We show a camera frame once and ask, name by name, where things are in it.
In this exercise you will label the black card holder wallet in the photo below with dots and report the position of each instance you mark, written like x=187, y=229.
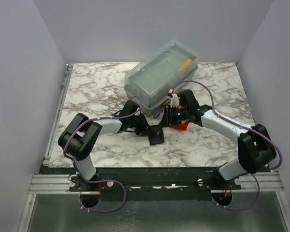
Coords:
x=155, y=135

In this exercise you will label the blue red screwdriver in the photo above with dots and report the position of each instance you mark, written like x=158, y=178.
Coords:
x=157, y=113

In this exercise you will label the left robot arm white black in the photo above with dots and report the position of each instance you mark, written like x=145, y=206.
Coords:
x=78, y=139

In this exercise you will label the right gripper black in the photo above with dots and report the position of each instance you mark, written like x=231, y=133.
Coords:
x=167, y=118

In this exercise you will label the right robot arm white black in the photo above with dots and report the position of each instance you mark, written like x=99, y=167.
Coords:
x=253, y=142

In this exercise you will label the clear plastic storage box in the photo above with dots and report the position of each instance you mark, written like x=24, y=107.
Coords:
x=152, y=79

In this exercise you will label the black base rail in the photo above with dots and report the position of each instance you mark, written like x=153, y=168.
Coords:
x=154, y=184

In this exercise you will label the aluminium frame rail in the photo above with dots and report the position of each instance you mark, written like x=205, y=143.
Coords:
x=49, y=184

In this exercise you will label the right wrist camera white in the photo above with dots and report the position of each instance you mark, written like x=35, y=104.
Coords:
x=174, y=99

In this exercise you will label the red plastic bin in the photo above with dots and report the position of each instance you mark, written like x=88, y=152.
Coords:
x=181, y=125

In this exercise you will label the orange tool inside box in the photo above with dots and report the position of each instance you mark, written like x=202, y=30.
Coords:
x=184, y=65

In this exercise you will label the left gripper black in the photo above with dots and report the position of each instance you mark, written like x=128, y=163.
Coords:
x=144, y=127

